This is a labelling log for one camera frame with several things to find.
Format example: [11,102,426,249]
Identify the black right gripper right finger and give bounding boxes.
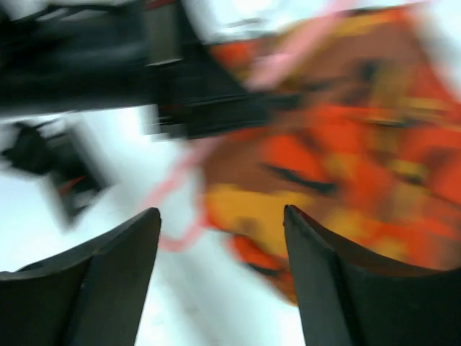
[284,205,460,346]

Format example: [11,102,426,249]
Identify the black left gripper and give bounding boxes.
[143,49,301,139]

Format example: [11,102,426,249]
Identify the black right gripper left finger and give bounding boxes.
[1,208,161,346]

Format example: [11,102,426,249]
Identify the orange camouflage trousers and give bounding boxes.
[203,5,460,302]

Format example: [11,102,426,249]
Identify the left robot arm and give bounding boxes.
[1,1,304,345]

